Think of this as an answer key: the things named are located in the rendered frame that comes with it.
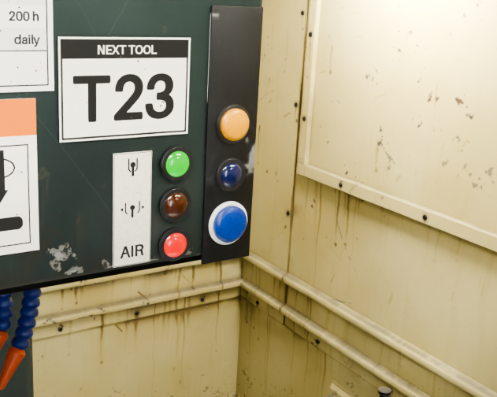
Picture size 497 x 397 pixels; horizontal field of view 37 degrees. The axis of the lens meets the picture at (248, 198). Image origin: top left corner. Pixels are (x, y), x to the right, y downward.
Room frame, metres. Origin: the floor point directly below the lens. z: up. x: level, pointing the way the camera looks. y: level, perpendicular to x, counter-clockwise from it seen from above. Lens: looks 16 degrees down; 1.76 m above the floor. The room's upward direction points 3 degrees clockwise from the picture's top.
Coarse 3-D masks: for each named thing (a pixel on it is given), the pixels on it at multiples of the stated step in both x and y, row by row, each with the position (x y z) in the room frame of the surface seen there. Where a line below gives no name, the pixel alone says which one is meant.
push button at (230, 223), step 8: (224, 208) 0.56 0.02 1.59; (232, 208) 0.56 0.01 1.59; (216, 216) 0.56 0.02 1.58; (224, 216) 0.56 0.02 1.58; (232, 216) 0.56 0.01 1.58; (240, 216) 0.57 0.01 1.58; (216, 224) 0.56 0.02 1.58; (224, 224) 0.56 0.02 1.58; (232, 224) 0.56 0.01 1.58; (240, 224) 0.57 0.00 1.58; (216, 232) 0.56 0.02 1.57; (224, 232) 0.56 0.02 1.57; (232, 232) 0.56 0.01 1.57; (240, 232) 0.57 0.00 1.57; (224, 240) 0.56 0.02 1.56; (232, 240) 0.57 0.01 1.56
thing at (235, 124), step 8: (232, 112) 0.56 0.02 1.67; (240, 112) 0.57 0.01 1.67; (224, 120) 0.56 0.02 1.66; (232, 120) 0.56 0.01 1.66; (240, 120) 0.57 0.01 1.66; (248, 120) 0.57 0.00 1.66; (224, 128) 0.56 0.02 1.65; (232, 128) 0.56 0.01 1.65; (240, 128) 0.57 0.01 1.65; (224, 136) 0.56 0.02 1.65; (232, 136) 0.56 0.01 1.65; (240, 136) 0.57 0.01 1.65
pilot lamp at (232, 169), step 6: (228, 168) 0.56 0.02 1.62; (234, 168) 0.57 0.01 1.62; (240, 168) 0.57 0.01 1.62; (222, 174) 0.56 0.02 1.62; (228, 174) 0.56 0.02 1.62; (234, 174) 0.57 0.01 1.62; (240, 174) 0.57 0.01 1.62; (222, 180) 0.56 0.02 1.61; (228, 180) 0.56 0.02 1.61; (234, 180) 0.57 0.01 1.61; (228, 186) 0.57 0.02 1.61
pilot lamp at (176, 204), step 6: (168, 198) 0.54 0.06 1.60; (174, 198) 0.54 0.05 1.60; (180, 198) 0.54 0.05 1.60; (186, 198) 0.54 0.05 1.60; (168, 204) 0.54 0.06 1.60; (174, 204) 0.54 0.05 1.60; (180, 204) 0.54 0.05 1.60; (186, 204) 0.54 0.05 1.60; (168, 210) 0.54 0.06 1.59; (174, 210) 0.54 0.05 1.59; (180, 210) 0.54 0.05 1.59; (174, 216) 0.54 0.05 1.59
